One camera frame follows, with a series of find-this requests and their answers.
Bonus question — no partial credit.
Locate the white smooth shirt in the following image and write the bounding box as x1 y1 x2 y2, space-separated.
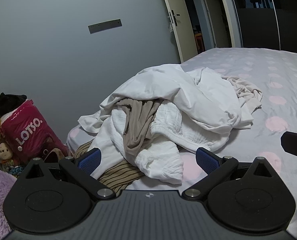
78 64 253 134

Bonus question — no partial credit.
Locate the cream beige garment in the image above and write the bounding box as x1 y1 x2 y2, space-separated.
222 76 263 114

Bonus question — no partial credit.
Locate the brown striped garment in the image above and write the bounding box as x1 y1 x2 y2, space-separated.
72 140 145 197

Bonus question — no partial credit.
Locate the white textured garment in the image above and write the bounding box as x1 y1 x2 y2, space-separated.
87 102 235 185

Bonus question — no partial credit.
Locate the red Lotso bag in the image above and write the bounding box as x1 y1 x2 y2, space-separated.
0 100 70 164

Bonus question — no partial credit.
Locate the taupe brown garment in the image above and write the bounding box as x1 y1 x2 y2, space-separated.
116 98 163 157

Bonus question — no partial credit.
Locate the dark sliding wardrobe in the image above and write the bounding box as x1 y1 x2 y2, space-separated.
222 0 297 53

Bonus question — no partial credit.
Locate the dark wall plate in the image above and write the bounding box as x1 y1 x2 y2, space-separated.
88 19 122 34

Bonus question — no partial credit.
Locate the cream door with handle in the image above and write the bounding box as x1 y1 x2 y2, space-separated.
164 0 197 62

